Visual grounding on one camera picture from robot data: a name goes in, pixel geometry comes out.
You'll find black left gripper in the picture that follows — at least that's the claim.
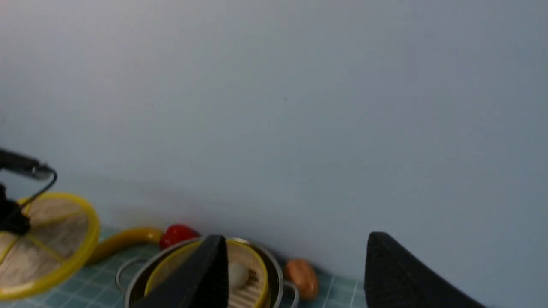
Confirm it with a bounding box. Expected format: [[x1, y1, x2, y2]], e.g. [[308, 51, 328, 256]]
[[0, 148, 54, 236]]

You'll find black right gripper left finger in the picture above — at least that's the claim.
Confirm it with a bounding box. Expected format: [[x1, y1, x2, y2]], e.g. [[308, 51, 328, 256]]
[[133, 235, 229, 308]]

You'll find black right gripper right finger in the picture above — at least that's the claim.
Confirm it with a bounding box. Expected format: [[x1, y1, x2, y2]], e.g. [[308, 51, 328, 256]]
[[364, 231, 485, 308]]

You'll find yellow bamboo steamer basket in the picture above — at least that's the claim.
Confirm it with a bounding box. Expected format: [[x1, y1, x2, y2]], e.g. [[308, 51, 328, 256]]
[[144, 238, 270, 308]]

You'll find yellow bamboo steamer lid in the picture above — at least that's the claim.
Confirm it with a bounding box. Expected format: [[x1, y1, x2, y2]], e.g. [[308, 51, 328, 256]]
[[0, 192, 101, 302]]

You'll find white steamed bun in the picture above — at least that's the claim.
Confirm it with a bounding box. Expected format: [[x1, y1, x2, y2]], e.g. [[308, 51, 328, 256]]
[[228, 262, 249, 292]]

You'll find red bell pepper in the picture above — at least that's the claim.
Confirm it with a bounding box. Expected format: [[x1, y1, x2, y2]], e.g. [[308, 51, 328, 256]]
[[158, 224, 200, 250]]

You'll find brown potato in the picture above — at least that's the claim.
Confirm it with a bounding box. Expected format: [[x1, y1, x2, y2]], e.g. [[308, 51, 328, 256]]
[[284, 259, 319, 302]]

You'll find yellow banana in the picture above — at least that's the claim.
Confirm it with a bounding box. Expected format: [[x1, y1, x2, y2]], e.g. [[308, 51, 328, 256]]
[[85, 227, 164, 267]]

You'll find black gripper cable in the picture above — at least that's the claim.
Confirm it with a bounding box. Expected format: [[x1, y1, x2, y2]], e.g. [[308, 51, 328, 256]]
[[17, 169, 58, 210]]

